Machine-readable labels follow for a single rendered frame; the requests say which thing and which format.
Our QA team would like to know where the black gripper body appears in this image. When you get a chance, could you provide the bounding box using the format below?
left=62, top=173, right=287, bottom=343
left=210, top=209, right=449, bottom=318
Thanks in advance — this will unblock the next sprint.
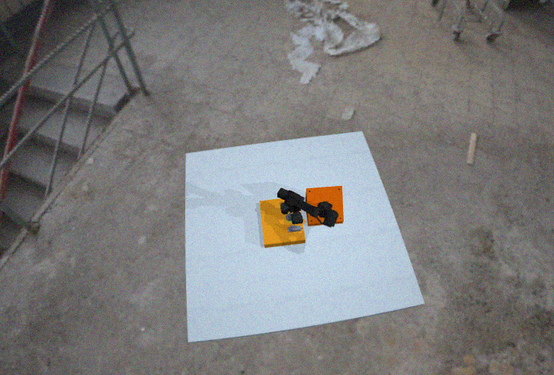
left=291, top=207, right=303, bottom=225

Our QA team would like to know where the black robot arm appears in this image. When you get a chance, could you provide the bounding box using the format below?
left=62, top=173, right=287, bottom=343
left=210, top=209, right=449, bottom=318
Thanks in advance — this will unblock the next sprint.
left=277, top=187, right=338, bottom=228

